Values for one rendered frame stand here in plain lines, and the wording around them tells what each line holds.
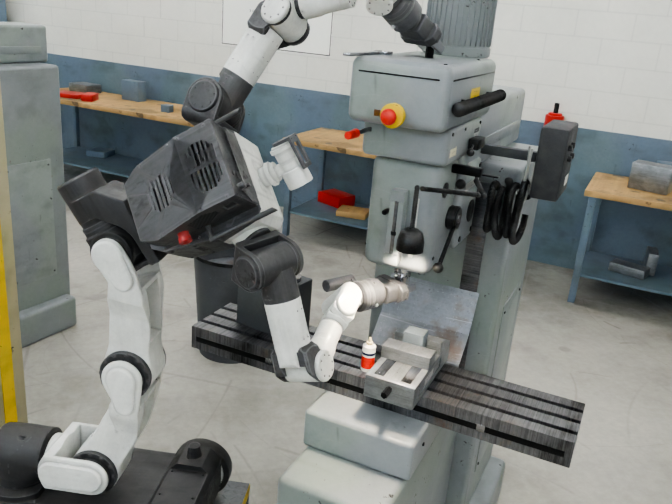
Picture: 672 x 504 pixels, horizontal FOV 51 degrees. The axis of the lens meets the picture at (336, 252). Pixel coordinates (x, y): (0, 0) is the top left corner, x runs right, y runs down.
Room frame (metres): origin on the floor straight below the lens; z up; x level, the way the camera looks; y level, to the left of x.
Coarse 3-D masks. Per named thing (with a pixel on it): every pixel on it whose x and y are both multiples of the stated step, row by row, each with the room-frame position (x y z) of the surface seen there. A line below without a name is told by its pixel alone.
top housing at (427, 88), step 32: (384, 64) 1.75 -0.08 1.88; (416, 64) 1.72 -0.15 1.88; (448, 64) 1.74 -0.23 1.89; (480, 64) 1.94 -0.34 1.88; (352, 96) 1.78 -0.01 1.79; (384, 96) 1.74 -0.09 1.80; (416, 96) 1.71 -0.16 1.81; (448, 96) 1.69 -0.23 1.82; (416, 128) 1.71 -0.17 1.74; (448, 128) 1.73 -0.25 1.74
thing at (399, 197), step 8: (392, 192) 1.82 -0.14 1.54; (400, 192) 1.81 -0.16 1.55; (408, 192) 1.83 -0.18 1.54; (392, 200) 1.82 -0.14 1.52; (400, 200) 1.81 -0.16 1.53; (392, 208) 1.82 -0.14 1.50; (400, 208) 1.81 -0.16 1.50; (392, 216) 1.82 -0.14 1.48; (400, 216) 1.81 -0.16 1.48; (392, 224) 1.82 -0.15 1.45; (400, 224) 1.81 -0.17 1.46; (392, 232) 1.81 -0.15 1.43; (392, 240) 1.81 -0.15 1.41; (392, 248) 1.81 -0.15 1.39; (384, 256) 1.82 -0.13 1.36; (392, 256) 1.81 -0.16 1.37; (400, 256) 1.83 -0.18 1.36; (392, 264) 1.81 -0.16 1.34
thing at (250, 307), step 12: (300, 276) 2.12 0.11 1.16; (240, 288) 2.14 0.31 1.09; (300, 288) 2.08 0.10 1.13; (240, 300) 2.14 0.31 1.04; (252, 300) 2.12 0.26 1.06; (240, 312) 2.14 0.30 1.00; (252, 312) 2.12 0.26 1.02; (264, 312) 2.09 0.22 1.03; (252, 324) 2.11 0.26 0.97; (264, 324) 2.09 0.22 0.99
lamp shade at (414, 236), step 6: (408, 228) 1.74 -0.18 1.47; (414, 228) 1.73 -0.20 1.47; (402, 234) 1.72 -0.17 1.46; (408, 234) 1.71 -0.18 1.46; (414, 234) 1.71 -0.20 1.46; (420, 234) 1.72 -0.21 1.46; (402, 240) 1.72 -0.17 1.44; (408, 240) 1.71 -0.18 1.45; (414, 240) 1.71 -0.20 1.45; (420, 240) 1.72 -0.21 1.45; (396, 246) 1.73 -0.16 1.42; (402, 246) 1.71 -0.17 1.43; (408, 246) 1.71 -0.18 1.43; (414, 246) 1.70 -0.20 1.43; (420, 246) 1.71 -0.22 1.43; (402, 252) 1.71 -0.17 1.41; (408, 252) 1.70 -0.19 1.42; (414, 252) 1.71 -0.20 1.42; (420, 252) 1.72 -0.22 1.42
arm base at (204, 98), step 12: (192, 84) 1.76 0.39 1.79; (204, 84) 1.74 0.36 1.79; (216, 84) 1.74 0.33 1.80; (192, 96) 1.74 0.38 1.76; (204, 96) 1.73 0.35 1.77; (216, 96) 1.72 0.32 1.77; (192, 108) 1.73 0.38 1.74; (204, 108) 1.71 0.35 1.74; (216, 108) 1.71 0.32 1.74; (192, 120) 1.73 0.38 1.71; (204, 120) 1.71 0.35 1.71; (240, 120) 1.82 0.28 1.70
